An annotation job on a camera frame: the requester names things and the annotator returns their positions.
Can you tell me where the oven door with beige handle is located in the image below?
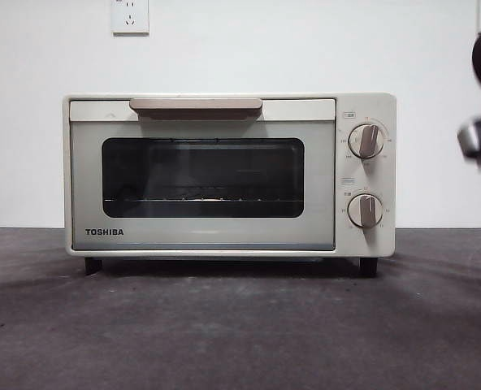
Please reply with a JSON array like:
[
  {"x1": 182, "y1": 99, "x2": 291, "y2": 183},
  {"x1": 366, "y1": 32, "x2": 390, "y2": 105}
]
[{"x1": 68, "y1": 97, "x2": 337, "y2": 252}]

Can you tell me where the cream oven knob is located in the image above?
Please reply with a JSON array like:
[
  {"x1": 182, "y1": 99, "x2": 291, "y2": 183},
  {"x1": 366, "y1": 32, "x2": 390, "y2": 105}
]
[
  {"x1": 348, "y1": 123, "x2": 386, "y2": 159},
  {"x1": 348, "y1": 193, "x2": 384, "y2": 229}
]

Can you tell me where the cream Toshiba toaster oven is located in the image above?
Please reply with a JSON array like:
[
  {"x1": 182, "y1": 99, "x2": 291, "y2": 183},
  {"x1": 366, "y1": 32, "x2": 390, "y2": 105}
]
[{"x1": 63, "y1": 92, "x2": 397, "y2": 278}]

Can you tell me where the metal wire oven rack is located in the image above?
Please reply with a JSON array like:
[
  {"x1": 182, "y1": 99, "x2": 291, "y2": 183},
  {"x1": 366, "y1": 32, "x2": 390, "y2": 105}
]
[{"x1": 103, "y1": 196, "x2": 303, "y2": 205}]

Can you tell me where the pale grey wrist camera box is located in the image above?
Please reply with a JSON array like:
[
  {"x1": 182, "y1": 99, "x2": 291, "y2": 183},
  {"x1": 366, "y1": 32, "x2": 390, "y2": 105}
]
[{"x1": 456, "y1": 116, "x2": 481, "y2": 158}]

